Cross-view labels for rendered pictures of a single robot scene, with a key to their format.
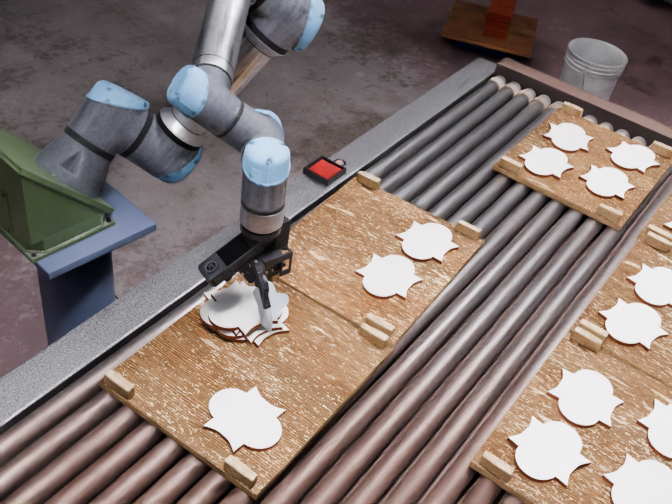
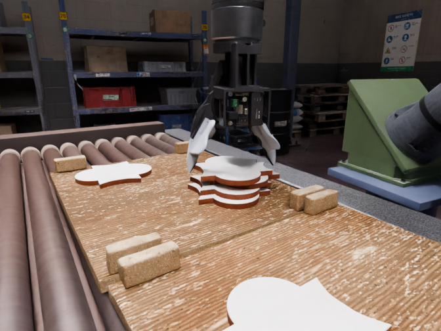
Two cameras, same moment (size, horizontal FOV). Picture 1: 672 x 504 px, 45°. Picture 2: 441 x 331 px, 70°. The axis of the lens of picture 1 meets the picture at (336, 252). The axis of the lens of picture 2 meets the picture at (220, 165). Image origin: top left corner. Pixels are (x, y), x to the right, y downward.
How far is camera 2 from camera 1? 1.63 m
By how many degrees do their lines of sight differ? 98
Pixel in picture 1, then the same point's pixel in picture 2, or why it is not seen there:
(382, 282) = (274, 308)
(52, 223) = (357, 143)
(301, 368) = (142, 203)
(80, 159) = (408, 110)
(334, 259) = (357, 269)
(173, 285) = (299, 179)
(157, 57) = not seen: outside the picture
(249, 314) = (218, 167)
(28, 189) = (350, 101)
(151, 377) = not seen: hidden behind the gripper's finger
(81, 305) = not seen: hidden behind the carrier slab
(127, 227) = (402, 191)
